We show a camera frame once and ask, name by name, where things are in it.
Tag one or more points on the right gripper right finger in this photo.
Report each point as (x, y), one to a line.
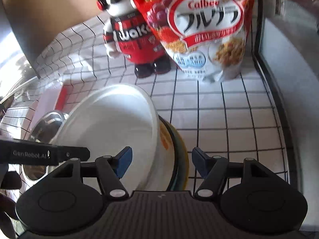
(213, 172)

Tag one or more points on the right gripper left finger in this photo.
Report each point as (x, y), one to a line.
(110, 170)

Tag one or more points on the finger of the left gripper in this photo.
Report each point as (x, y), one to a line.
(66, 153)

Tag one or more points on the stainless steel bowl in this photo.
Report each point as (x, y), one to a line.
(44, 131)

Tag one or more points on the white plastic bowl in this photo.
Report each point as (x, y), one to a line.
(110, 119)

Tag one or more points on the red rectangular plastic container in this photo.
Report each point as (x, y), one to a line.
(52, 99)

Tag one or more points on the blue ceramic bowl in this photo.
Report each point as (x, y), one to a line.
(179, 177)

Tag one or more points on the red panda robot figurine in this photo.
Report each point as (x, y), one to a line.
(127, 33)

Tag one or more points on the red granola cereal bag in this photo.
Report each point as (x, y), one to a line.
(205, 38)

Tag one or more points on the black monitor screen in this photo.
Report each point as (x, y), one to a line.
(16, 71)

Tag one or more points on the white microwave oven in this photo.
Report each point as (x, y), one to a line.
(287, 50)

